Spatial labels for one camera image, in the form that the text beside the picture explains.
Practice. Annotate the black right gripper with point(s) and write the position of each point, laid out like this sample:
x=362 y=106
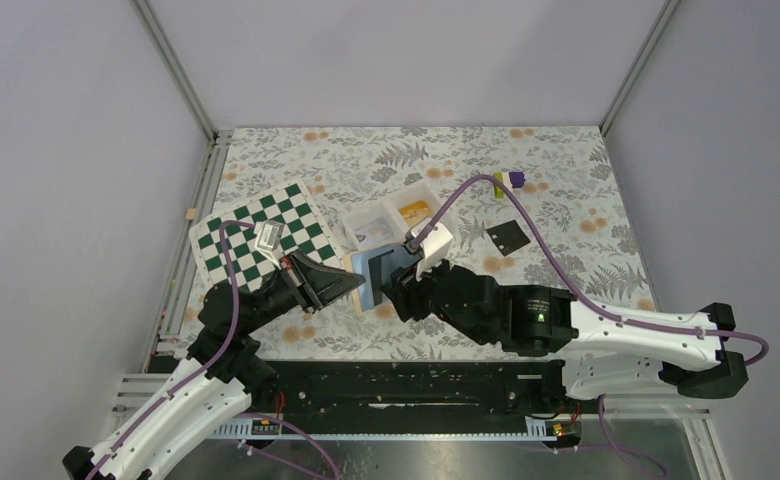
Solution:
x=403 y=285

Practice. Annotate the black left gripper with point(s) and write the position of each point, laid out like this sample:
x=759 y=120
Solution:
x=314 y=283

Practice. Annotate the dark grey credit card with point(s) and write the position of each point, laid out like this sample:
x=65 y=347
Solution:
x=508 y=237

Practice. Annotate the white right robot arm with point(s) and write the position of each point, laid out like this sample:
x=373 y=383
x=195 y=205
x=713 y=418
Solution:
x=603 y=349

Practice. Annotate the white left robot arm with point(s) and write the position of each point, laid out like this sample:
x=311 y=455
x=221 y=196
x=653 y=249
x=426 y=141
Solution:
x=184 y=371

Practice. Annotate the white VIP card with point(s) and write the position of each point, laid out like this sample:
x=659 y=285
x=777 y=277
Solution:
x=374 y=233

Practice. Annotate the orange gold card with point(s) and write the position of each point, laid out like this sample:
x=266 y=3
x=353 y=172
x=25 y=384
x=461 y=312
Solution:
x=415 y=212

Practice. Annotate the green and white chessboard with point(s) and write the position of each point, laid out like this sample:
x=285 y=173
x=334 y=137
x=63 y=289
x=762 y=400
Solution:
x=231 y=231

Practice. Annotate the white two-compartment plastic bin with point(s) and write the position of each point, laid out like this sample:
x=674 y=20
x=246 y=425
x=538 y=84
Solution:
x=386 y=208

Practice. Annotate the green white purple toy block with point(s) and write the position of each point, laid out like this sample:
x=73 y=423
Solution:
x=514 y=180

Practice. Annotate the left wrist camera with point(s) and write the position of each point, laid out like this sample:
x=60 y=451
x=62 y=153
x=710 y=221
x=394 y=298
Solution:
x=267 y=241

